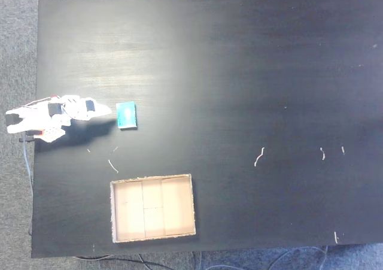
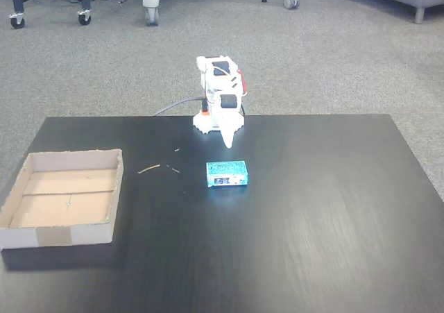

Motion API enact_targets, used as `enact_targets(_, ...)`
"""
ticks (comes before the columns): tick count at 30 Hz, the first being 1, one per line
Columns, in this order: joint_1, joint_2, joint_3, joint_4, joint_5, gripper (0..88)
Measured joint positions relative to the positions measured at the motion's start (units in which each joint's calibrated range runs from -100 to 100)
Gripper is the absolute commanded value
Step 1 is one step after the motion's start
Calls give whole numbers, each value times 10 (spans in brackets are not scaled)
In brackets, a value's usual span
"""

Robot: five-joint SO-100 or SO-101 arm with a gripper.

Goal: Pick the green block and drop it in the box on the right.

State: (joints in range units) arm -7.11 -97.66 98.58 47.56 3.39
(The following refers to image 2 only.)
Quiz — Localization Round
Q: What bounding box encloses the black desk frame with casters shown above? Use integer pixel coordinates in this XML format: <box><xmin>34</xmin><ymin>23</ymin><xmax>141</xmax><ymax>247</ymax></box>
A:
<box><xmin>8</xmin><ymin>0</ymin><xmax>93</xmax><ymax>29</ymax></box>

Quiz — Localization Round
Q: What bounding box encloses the shallow cardboard box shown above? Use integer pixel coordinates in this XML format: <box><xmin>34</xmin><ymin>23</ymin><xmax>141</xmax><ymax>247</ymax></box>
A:
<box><xmin>0</xmin><ymin>149</ymin><xmax>125</xmax><ymax>251</ymax></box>

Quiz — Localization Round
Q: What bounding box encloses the grey power cable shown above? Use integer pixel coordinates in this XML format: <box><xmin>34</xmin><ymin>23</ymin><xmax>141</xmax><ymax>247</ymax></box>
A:
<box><xmin>153</xmin><ymin>97</ymin><xmax>206</xmax><ymax>117</ymax></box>

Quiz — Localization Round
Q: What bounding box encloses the red servo wire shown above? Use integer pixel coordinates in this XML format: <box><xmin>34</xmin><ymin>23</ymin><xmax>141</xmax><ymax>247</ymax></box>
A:
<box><xmin>237</xmin><ymin>69</ymin><xmax>250</xmax><ymax>96</ymax></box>

